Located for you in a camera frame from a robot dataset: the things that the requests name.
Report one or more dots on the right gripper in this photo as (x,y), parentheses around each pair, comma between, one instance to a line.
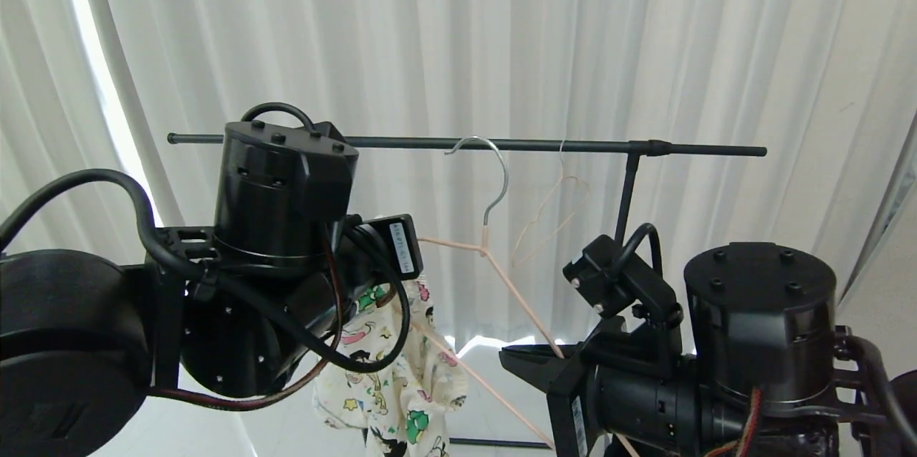
(630,407)

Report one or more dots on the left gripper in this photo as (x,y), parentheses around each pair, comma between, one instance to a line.
(380,249)

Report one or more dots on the cream printed garment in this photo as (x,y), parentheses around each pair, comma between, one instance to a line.
(387,385)

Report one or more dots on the pink clothes hanger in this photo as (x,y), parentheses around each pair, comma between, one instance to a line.
(503,185)
(551,200)

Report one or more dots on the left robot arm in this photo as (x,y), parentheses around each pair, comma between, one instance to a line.
(64,342)

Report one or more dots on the black clothes rack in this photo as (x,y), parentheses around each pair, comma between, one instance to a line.
(573,146)

